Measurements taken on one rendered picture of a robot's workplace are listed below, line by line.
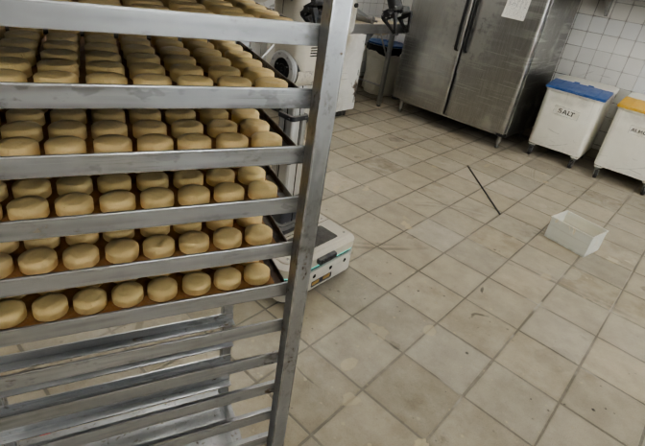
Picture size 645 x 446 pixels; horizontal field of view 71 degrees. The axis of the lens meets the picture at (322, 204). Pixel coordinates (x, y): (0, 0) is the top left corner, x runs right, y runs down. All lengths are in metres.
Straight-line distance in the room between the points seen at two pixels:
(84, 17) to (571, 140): 4.76
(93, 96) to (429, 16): 4.81
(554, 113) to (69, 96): 4.74
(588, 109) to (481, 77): 1.03
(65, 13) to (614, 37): 5.29
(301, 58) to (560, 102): 3.46
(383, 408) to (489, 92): 3.67
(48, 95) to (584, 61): 5.35
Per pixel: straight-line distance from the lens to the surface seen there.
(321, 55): 0.66
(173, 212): 0.71
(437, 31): 5.23
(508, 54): 4.90
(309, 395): 1.94
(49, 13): 0.61
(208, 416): 1.68
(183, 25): 0.62
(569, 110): 5.03
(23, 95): 0.64
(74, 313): 0.86
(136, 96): 0.63
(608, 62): 5.60
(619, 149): 4.99
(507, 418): 2.14
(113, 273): 0.76
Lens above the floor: 1.51
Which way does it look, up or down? 28 degrees down
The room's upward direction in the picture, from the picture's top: 9 degrees clockwise
